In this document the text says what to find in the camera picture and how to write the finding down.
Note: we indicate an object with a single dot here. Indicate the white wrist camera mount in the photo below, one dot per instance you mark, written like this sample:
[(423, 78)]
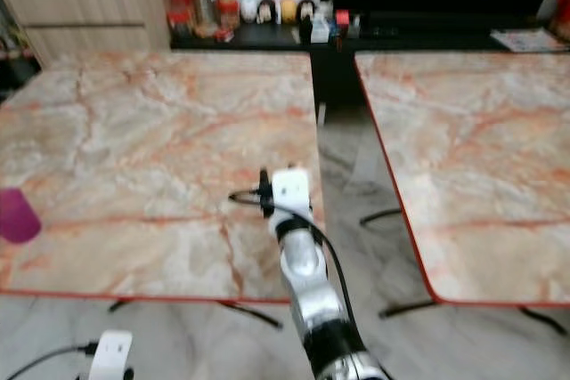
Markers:
[(116, 355), (292, 189)]

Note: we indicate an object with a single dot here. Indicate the black round figurine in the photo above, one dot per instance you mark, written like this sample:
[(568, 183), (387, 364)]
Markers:
[(306, 12)]

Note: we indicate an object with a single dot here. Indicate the yellow figurine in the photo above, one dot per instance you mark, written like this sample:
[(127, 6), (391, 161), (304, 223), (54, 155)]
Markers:
[(288, 10)]

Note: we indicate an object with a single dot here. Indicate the printed magazine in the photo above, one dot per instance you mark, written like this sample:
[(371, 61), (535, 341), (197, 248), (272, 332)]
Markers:
[(530, 40)]

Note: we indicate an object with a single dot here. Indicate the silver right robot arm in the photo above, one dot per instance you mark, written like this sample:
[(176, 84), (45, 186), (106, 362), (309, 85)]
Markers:
[(310, 282)]

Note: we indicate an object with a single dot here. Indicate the light wooden cabinet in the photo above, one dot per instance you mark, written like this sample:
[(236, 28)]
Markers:
[(89, 20)]

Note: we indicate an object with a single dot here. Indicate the purple plastic cup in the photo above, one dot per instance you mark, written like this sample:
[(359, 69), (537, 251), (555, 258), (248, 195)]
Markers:
[(17, 216)]

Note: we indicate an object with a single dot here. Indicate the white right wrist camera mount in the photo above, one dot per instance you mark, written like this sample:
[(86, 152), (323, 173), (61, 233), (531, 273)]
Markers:
[(292, 189)]

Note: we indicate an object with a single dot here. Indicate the small white box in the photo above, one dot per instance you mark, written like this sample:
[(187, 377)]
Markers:
[(320, 31)]

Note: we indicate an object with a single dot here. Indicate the orange-lidded jar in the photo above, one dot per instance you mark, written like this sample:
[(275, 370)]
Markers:
[(227, 2)]

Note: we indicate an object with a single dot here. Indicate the short red-lidded clear jar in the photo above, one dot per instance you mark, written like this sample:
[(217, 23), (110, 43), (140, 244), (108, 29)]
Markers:
[(175, 6)]

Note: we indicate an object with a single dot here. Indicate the black and white figurine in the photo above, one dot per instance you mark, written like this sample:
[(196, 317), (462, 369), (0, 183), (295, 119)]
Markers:
[(266, 12)]

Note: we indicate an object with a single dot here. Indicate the small red box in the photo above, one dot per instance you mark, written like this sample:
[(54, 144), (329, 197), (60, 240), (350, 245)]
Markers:
[(342, 19)]

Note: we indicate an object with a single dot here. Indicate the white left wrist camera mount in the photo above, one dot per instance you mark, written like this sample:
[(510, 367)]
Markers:
[(116, 355)]

